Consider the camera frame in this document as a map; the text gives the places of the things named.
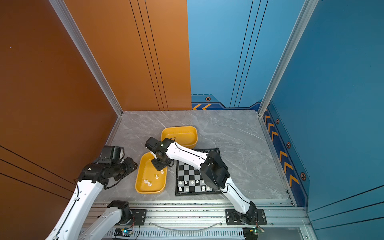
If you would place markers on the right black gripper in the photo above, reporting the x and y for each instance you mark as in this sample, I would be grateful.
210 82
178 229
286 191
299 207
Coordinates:
158 167

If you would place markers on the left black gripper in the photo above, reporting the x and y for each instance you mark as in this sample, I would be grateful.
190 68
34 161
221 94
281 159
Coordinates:
132 166

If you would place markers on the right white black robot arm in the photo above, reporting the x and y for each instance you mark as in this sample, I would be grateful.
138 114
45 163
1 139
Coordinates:
211 167

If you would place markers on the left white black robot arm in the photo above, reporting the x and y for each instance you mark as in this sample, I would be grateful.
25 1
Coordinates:
95 177

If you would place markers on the yellow tray with white pieces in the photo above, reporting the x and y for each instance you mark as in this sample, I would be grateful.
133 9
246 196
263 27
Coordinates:
149 179

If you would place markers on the black white chess board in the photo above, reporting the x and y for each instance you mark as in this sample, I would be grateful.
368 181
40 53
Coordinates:
189 181

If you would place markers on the yellow tray with black pieces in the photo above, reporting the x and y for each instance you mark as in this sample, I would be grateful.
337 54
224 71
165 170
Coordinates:
187 136

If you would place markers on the left green circuit board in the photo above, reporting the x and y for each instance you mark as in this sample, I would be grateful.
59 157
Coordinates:
125 232

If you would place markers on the green circuit board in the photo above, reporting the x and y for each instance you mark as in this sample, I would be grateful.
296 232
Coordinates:
125 232
252 233

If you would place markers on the right green circuit board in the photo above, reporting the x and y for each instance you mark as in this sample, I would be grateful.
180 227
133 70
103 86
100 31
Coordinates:
252 233

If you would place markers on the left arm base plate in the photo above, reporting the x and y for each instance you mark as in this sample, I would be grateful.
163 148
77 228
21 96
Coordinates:
135 217

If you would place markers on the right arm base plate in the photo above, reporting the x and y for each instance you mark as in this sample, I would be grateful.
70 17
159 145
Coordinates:
235 218

